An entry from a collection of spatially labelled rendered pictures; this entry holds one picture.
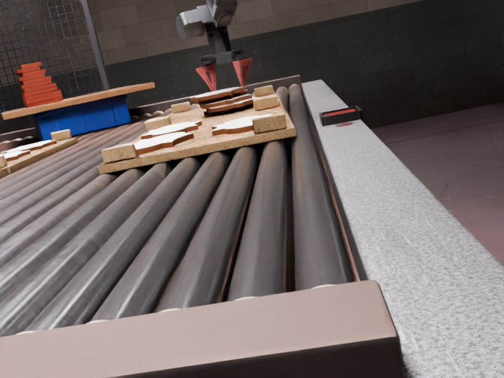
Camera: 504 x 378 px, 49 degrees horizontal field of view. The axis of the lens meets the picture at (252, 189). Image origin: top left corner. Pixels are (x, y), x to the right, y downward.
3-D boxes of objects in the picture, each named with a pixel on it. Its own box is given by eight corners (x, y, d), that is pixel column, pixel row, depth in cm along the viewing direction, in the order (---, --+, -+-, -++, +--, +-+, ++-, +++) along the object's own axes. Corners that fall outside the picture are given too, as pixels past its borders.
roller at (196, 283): (277, 100, 220) (274, 87, 219) (211, 421, 32) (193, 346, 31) (265, 102, 221) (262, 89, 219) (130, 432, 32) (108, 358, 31)
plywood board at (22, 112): (125, 91, 238) (124, 86, 238) (155, 87, 193) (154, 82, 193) (2, 116, 220) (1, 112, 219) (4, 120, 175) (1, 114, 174)
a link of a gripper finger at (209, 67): (222, 92, 147) (214, 56, 145) (200, 95, 151) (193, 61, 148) (235, 88, 152) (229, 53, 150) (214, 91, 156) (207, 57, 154)
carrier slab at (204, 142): (284, 111, 135) (283, 104, 135) (296, 136, 95) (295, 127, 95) (145, 139, 137) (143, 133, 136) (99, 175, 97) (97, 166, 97)
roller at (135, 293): (265, 102, 221) (262, 89, 219) (127, 433, 32) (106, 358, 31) (252, 104, 221) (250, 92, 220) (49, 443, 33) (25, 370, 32)
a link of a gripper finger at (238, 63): (244, 89, 143) (237, 52, 141) (222, 92, 147) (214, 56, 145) (257, 85, 149) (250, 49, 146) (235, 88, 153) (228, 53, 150)
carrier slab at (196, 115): (278, 97, 176) (277, 92, 175) (283, 111, 136) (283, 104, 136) (170, 118, 178) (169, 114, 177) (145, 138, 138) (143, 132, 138)
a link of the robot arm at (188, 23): (234, 13, 136) (222, -15, 138) (190, 22, 132) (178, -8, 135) (225, 41, 147) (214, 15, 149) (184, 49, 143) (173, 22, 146)
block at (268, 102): (279, 106, 135) (277, 94, 134) (279, 106, 133) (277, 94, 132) (254, 110, 135) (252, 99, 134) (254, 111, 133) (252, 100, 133)
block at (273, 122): (287, 127, 97) (284, 111, 96) (288, 128, 95) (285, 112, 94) (254, 133, 97) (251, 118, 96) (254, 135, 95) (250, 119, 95)
